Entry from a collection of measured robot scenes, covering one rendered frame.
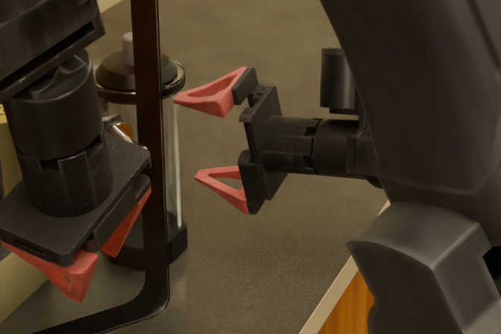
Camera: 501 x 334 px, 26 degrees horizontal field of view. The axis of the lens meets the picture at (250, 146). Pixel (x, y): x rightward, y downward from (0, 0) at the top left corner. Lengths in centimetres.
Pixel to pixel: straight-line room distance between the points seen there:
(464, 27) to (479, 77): 1
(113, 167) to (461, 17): 47
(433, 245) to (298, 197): 109
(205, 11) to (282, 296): 92
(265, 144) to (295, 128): 3
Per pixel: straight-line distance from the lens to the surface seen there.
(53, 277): 77
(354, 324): 150
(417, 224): 32
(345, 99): 103
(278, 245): 130
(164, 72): 117
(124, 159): 74
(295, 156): 106
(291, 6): 206
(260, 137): 107
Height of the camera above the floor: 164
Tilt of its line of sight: 27 degrees down
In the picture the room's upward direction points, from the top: straight up
